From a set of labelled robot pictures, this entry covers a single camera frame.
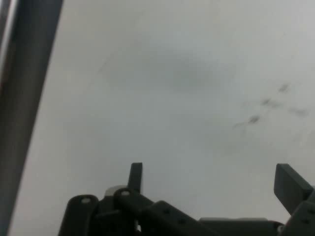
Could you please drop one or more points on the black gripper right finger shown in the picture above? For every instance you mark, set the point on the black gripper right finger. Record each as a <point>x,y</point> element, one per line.
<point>295,191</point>

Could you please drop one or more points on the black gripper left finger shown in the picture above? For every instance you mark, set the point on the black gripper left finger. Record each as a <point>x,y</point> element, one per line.
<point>128,209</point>

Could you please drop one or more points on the long horizontal aluminium frame rail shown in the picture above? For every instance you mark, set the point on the long horizontal aluminium frame rail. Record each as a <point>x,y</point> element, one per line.
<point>24,86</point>

